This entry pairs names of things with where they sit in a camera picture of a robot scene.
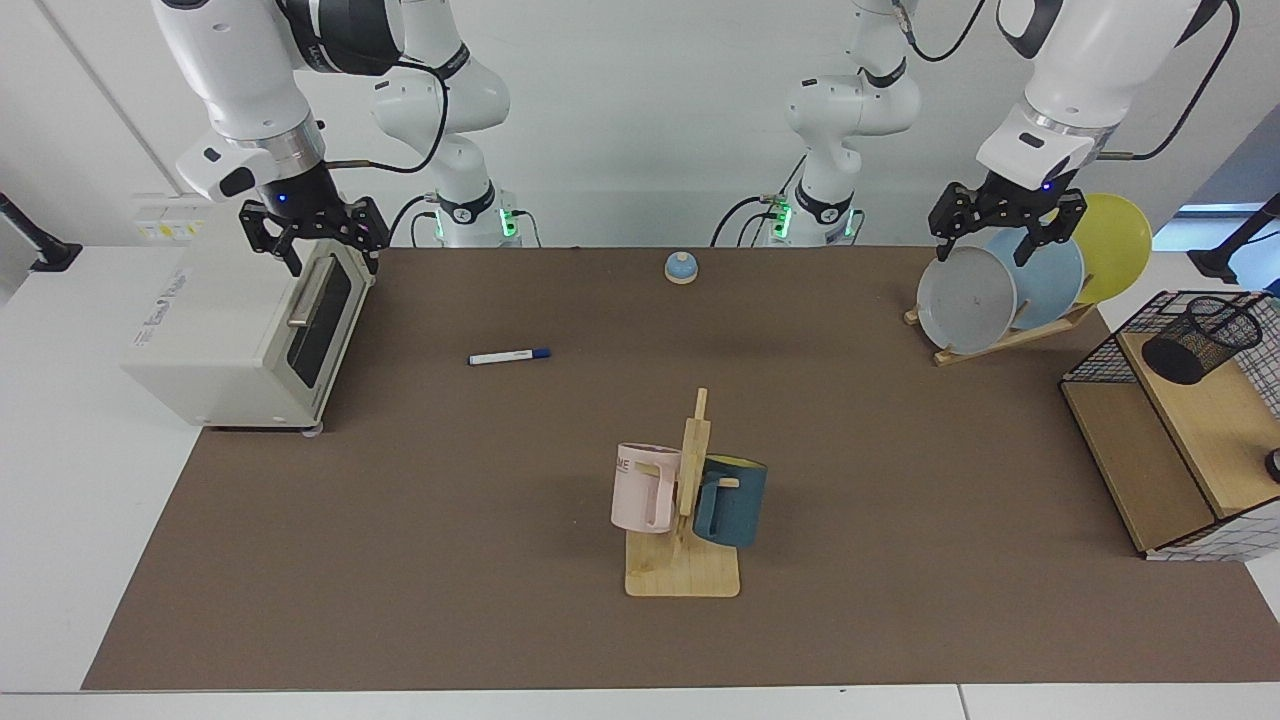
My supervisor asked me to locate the wooden cup stand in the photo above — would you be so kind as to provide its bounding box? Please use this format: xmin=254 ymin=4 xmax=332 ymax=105
xmin=625 ymin=388 xmax=742 ymax=599

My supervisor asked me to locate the black arm wrist cable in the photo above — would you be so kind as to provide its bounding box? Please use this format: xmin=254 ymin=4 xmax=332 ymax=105
xmin=322 ymin=55 xmax=451 ymax=175
xmin=1098 ymin=0 xmax=1243 ymax=162

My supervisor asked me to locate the wooden plate rack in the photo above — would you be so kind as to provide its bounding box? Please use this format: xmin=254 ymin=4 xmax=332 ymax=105
xmin=904 ymin=300 xmax=1098 ymax=367

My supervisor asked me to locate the dark blue cup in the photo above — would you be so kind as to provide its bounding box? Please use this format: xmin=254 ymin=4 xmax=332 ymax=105
xmin=692 ymin=455 xmax=769 ymax=549

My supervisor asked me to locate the pink cup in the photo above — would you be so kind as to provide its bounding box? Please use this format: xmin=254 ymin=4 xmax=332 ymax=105
xmin=611 ymin=442 xmax=684 ymax=535

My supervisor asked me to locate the brown table cloth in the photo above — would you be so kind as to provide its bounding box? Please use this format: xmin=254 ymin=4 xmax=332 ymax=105
xmin=80 ymin=245 xmax=1280 ymax=691

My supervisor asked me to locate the grey plate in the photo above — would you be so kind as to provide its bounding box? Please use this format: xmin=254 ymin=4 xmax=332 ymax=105
xmin=916 ymin=246 xmax=1018 ymax=356

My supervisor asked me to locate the black arm link cable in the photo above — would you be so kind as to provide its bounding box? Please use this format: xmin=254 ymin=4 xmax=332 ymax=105
xmin=893 ymin=0 xmax=988 ymax=63

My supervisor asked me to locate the wire basket with wooden floor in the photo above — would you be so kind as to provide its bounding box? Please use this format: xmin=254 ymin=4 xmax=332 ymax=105
xmin=1060 ymin=290 xmax=1280 ymax=563

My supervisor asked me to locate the pale toaster oven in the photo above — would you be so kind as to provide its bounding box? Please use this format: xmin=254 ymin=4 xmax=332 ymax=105
xmin=120 ymin=205 xmax=379 ymax=436

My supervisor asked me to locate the black mesh pen holder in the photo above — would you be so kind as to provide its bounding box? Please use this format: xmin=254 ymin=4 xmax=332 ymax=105
xmin=1143 ymin=296 xmax=1265 ymax=386

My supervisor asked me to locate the black arm base cable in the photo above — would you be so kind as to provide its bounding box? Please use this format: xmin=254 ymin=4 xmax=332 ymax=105
xmin=387 ymin=193 xmax=441 ymax=248
xmin=711 ymin=155 xmax=809 ymax=248

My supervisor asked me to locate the light blue plate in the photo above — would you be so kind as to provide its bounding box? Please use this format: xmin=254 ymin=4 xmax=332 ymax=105
xmin=985 ymin=226 xmax=1086 ymax=331

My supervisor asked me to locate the yellow plate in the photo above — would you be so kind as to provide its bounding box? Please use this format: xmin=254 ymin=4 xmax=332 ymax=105
xmin=1068 ymin=193 xmax=1154 ymax=306

